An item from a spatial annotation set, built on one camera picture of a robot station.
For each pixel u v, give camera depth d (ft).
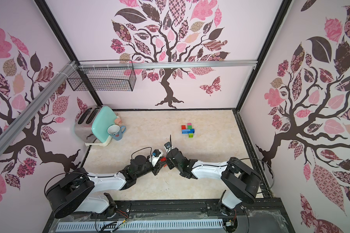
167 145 2.44
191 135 3.37
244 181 1.46
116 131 3.13
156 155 2.33
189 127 3.50
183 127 3.54
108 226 2.36
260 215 2.37
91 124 2.89
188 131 3.39
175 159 2.11
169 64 3.04
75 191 1.52
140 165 2.15
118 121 3.28
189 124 3.61
